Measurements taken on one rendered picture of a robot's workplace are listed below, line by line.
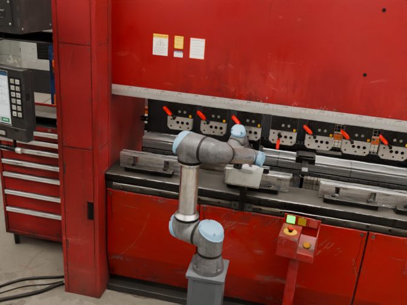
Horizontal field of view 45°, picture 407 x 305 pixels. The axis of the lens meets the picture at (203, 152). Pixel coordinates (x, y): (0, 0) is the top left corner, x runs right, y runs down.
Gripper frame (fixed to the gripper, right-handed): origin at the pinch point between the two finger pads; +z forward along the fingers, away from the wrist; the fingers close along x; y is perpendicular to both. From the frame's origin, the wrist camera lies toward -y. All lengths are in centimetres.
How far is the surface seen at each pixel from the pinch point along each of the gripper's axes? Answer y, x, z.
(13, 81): -28, 94, -85
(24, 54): 205, 449, 244
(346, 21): 67, -38, -53
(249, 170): -0.9, -2.7, 2.7
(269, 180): 2.3, -12.3, 16.9
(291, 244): -34, -36, 11
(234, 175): -7.3, 3.9, 0.3
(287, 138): 20.4, -18.8, -5.1
